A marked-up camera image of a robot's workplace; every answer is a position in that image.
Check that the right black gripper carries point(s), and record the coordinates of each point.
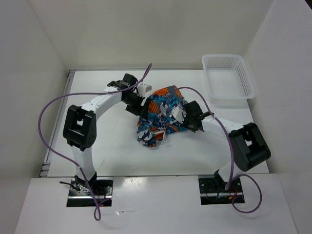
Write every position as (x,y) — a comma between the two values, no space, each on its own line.
(184,125)

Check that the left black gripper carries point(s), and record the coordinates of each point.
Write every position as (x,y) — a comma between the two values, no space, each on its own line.
(136,110)

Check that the colourful patterned shorts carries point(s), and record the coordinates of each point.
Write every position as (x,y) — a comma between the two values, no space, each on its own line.
(159,123)

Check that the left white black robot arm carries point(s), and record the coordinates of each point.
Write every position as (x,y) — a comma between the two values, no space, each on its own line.
(80,128)

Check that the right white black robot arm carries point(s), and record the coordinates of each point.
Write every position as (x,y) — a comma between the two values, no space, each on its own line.
(248,147)

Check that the white perforated plastic basket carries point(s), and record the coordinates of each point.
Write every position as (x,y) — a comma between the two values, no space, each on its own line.
(227,77)

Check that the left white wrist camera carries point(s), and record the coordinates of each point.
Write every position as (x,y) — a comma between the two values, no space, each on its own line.
(142,89)

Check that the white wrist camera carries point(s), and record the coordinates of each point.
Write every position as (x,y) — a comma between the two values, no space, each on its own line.
(178,114)
(142,89)

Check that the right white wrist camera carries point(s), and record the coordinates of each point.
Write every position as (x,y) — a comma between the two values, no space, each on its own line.
(178,114)

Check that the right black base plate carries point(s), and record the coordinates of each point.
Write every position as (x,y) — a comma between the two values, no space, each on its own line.
(211,194)

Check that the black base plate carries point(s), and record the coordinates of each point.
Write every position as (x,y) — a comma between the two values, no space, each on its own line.
(79,196)
(211,194)

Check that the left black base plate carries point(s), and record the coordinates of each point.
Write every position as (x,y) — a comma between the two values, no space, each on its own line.
(79,196)

